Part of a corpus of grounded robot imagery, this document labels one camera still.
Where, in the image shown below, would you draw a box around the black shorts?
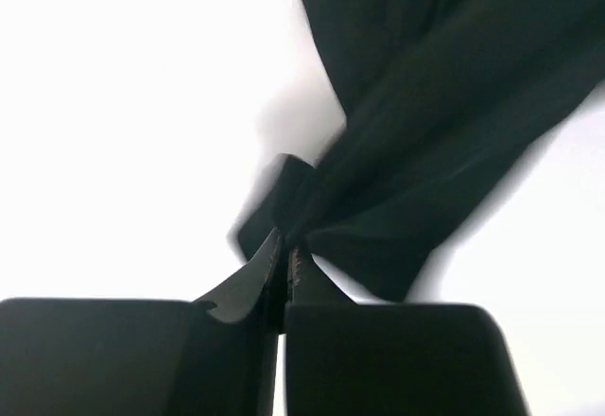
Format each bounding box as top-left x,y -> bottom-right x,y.
233,0 -> 604,302

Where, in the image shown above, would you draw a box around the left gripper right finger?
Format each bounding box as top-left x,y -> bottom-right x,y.
285,248 -> 527,416

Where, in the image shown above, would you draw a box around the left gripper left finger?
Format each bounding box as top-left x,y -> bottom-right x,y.
1,233 -> 281,416

